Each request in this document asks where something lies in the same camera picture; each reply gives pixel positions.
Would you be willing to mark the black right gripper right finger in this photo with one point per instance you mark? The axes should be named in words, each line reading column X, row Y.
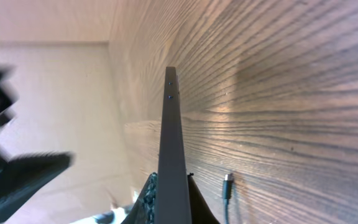
column 200, row 212

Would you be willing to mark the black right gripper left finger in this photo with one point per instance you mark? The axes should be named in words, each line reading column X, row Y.
column 143, row 211

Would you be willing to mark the Samsung Galaxy smartphone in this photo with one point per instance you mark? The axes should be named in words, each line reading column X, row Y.
column 172, row 198

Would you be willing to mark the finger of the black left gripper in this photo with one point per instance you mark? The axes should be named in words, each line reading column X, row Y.
column 23, row 176

